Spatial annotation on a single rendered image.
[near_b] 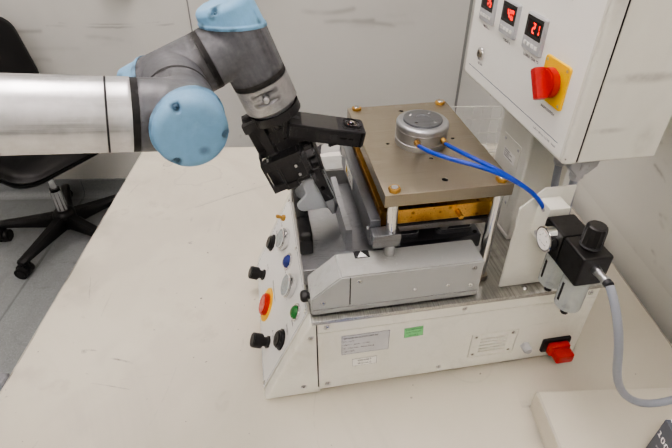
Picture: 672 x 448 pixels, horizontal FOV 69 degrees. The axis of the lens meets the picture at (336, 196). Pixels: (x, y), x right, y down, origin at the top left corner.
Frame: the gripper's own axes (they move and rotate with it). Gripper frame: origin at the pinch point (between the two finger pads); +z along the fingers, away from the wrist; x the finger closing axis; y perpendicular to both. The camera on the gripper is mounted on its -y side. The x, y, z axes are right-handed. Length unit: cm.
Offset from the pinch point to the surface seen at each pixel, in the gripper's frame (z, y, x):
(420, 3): 25, -55, -143
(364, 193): -3.6, -5.1, 4.8
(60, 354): 7, 55, 2
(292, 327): 9.0, 12.8, 13.2
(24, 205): 49, 161, -161
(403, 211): -2.2, -9.4, 10.2
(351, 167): -3.7, -4.6, -2.8
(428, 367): 25.6, -4.2, 17.0
